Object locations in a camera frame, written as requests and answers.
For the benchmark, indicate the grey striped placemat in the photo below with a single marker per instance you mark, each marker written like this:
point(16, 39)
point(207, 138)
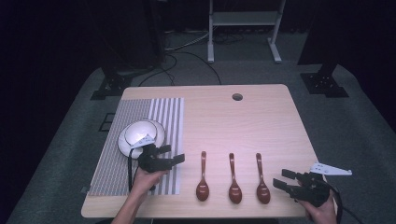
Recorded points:
point(118, 174)

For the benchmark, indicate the white bowl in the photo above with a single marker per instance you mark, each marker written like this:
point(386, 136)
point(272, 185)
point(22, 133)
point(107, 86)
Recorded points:
point(138, 132)

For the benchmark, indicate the reddish brown spoon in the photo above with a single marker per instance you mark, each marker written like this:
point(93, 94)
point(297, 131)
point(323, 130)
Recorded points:
point(202, 189)
point(263, 193)
point(235, 193)

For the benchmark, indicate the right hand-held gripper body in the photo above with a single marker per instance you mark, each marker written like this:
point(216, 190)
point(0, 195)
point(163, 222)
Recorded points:
point(311, 189)

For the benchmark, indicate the person's left hand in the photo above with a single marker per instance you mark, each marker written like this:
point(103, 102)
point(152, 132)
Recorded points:
point(144, 182)

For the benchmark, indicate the white metal stand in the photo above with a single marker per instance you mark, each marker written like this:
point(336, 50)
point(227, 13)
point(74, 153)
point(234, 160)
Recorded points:
point(246, 18)

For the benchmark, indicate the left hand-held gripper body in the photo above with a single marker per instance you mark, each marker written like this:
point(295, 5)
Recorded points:
point(152, 161)

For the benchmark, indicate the dark floor socket box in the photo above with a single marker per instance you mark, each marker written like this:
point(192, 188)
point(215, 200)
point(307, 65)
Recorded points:
point(107, 122)

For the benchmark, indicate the person's right hand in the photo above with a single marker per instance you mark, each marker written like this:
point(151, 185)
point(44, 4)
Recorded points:
point(323, 214)

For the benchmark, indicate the black stand base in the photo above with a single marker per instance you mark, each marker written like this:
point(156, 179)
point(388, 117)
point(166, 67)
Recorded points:
point(112, 85)
point(323, 82)

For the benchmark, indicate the white plate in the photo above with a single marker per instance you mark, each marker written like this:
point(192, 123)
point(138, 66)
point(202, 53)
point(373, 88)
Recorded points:
point(124, 148)

